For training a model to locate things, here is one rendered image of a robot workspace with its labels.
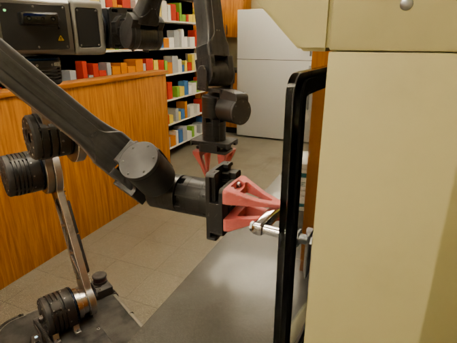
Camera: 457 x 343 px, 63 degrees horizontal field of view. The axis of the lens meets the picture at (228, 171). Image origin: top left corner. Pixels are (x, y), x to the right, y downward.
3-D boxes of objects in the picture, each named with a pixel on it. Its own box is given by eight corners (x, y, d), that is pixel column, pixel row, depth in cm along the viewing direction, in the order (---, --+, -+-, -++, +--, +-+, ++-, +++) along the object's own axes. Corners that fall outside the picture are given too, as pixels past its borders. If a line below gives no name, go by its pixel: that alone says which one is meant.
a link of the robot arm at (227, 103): (226, 65, 90) (197, 64, 85) (260, 69, 82) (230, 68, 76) (224, 115, 94) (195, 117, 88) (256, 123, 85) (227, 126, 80)
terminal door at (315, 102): (334, 274, 73) (358, 58, 59) (275, 399, 47) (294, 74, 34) (330, 273, 73) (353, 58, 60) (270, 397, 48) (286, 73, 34)
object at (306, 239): (313, 271, 46) (317, 229, 44) (308, 280, 44) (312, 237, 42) (298, 266, 46) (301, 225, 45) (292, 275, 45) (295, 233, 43)
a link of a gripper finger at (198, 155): (218, 183, 91) (217, 145, 88) (192, 179, 93) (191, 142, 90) (229, 174, 97) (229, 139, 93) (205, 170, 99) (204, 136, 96)
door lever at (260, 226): (311, 218, 52) (313, 201, 51) (288, 250, 44) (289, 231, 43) (275, 210, 54) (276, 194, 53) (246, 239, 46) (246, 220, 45)
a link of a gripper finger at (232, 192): (275, 199, 47) (208, 188, 50) (273, 249, 49) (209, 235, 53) (290, 181, 53) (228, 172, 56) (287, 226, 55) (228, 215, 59)
